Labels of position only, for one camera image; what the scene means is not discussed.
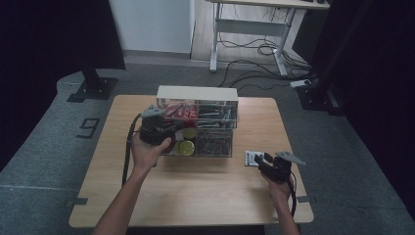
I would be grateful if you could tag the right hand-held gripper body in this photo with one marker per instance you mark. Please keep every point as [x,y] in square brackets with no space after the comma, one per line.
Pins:
[279,169]

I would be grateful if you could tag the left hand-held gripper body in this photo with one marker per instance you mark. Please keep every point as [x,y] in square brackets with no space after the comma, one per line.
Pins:
[155,130]

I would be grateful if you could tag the silver white packet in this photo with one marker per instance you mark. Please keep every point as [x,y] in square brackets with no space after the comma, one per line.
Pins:
[250,158]

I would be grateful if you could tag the stack of red packets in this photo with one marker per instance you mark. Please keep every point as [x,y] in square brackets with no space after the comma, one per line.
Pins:
[182,112]

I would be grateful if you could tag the clear plastic organizer box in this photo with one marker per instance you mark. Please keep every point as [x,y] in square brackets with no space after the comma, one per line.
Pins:
[195,93]

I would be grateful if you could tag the person's right hand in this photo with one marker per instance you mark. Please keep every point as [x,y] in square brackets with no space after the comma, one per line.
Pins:
[280,191]

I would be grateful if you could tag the person's left hand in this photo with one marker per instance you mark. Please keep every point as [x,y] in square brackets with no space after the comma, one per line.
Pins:
[147,156]

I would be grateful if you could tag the small round green-lid tin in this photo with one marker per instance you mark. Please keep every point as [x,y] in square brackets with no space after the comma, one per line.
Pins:
[189,133]

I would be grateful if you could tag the large round green-lid tin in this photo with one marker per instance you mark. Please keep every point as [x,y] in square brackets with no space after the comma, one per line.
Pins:
[186,148]

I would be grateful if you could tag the grey tape strip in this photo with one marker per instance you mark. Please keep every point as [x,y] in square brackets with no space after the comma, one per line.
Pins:
[80,201]
[305,198]

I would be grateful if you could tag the pile of dark small sachets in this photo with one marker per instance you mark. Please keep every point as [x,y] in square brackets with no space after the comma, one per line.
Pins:
[213,143]

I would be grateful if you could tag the row of dark flat packets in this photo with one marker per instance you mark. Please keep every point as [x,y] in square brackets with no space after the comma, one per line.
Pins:
[217,114]

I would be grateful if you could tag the black stand base left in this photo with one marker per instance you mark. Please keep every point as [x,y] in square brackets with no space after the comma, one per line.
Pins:
[93,88]

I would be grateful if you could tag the black stand with dark base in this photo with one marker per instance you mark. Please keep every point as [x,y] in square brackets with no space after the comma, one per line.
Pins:
[314,94]

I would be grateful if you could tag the white power strip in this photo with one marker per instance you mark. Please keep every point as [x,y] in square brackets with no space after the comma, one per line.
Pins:
[300,83]

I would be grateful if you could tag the white frame desk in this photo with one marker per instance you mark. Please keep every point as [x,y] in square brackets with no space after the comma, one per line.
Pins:
[249,26]

